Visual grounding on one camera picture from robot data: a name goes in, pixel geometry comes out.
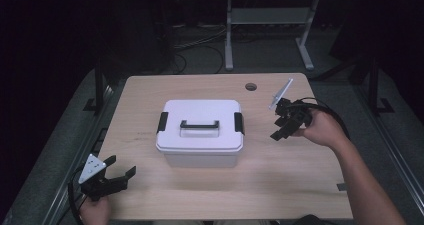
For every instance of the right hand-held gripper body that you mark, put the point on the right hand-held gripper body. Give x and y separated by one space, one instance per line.
296 116

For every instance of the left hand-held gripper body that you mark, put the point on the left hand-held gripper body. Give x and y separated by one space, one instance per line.
96 183

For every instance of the white plastic storage box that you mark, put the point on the white plastic storage box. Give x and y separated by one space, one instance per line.
200 160

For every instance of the person's left hand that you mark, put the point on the person's left hand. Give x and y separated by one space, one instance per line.
96 213

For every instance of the person's right hand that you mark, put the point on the person's right hand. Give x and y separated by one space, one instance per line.
325 128

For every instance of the black metal stand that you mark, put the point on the black metal stand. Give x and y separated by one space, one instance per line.
98 85
374 88

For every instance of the grey tape strip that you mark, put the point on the grey tape strip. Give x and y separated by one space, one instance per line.
341 186

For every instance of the aluminium floor rail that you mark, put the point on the aluminium floor rail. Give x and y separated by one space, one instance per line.
396 151
76 151

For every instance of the grey metal desk frame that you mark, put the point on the grey metal desk frame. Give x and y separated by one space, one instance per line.
266 15

